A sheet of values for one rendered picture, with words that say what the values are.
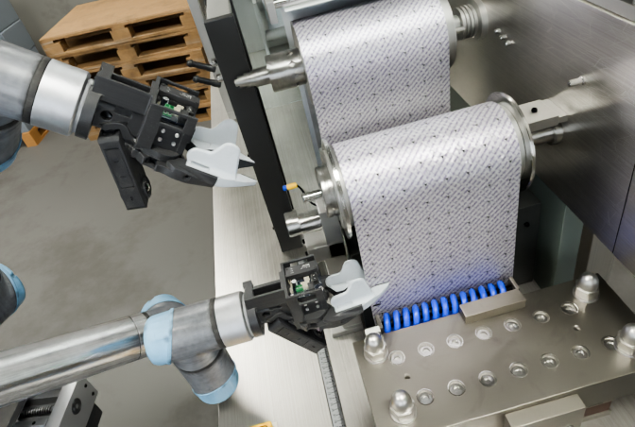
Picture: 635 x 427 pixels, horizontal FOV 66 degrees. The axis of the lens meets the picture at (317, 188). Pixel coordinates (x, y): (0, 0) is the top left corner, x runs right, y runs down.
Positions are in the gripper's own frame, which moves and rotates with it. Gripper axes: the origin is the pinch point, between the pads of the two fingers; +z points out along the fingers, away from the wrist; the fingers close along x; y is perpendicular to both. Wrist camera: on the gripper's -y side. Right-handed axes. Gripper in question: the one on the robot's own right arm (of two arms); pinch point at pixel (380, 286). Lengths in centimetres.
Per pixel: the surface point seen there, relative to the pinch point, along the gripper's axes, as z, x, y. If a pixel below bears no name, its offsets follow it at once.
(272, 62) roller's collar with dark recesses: -6.9, 29.1, 27.1
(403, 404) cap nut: -2.3, -17.5, -2.2
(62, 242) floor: -150, 185, -109
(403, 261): 3.9, -0.3, 4.5
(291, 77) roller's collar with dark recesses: -4.5, 27.8, 24.3
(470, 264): 14.3, -0.2, -0.4
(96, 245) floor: -127, 174, -109
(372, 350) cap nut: -4.0, -8.2, -3.3
